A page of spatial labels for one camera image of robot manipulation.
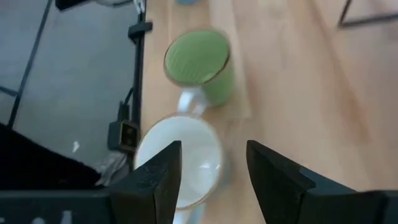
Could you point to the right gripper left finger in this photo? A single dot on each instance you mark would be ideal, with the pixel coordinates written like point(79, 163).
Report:
point(149, 186)

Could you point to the small black mounted camera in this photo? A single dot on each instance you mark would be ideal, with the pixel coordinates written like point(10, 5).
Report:
point(124, 135)

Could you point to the black floor mat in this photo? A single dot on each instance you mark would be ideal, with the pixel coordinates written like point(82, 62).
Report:
point(37, 165)

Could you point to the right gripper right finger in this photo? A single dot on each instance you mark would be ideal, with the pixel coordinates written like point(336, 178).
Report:
point(273, 186)

